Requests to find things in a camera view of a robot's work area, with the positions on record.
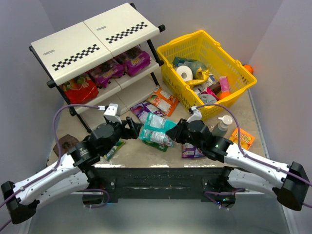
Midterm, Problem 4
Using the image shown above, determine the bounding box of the clear pump soap bottle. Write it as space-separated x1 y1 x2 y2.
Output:
212 115 233 137

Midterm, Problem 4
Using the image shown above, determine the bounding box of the green lime candy bag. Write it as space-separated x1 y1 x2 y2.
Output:
104 139 125 161

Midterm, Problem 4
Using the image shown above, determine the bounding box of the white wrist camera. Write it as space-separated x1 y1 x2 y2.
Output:
98 103 122 123
187 106 202 123

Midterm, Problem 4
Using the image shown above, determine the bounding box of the orange ball behind basket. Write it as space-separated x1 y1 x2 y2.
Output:
243 64 254 74

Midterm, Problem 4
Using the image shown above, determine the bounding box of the teal candy bag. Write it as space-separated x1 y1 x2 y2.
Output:
139 113 177 147

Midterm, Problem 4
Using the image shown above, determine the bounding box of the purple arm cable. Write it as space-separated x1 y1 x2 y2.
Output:
0 104 108 227
195 104 312 209

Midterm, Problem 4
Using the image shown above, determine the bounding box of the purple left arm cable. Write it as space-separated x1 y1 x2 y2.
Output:
0 104 108 227

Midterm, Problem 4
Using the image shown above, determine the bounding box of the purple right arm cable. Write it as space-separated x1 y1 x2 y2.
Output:
195 104 312 209

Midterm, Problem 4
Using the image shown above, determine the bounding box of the pink box in basket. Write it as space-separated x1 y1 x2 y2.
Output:
219 76 230 92

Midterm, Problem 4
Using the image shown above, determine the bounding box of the purple candy bag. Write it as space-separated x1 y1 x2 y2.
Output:
181 143 205 159
130 101 165 123

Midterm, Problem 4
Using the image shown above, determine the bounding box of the green brown round tin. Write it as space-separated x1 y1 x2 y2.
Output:
53 134 79 157

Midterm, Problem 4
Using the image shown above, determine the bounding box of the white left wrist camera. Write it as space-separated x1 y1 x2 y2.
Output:
98 103 122 123

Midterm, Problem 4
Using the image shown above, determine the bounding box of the green fruit candy bag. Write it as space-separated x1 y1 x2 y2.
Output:
142 140 168 152

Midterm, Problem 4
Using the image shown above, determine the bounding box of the yellow plastic shopping basket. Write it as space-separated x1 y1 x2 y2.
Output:
157 30 257 120

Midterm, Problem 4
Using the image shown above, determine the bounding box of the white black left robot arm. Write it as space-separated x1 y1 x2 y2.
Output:
1 117 142 224

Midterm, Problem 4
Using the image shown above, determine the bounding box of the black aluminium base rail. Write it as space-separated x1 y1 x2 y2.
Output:
87 166 236 208

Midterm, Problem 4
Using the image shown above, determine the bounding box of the cream black tiered shelf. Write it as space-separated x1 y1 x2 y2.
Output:
29 2 166 134

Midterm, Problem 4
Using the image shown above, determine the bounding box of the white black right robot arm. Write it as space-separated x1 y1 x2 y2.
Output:
166 119 311 211

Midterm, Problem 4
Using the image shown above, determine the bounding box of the magenta grape candy bag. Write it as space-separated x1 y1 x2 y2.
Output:
114 45 151 77

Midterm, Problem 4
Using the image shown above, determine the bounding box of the white toilet paper roll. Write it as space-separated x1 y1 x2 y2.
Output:
175 65 193 81

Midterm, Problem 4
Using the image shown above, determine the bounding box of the orange sponge box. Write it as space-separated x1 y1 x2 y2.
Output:
229 128 255 150

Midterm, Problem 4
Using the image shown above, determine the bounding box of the red fruit candy bag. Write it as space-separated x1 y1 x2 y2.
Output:
61 73 98 104

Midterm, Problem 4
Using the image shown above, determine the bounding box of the orange candy bag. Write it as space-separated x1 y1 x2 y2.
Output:
146 87 179 117

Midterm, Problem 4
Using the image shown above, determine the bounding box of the orange fruit in basket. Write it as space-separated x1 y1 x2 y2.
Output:
218 91 231 100

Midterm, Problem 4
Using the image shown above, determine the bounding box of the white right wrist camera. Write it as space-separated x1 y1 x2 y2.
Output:
187 106 202 123

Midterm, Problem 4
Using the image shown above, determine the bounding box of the gold foil bag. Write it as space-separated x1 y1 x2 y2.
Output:
185 68 209 86

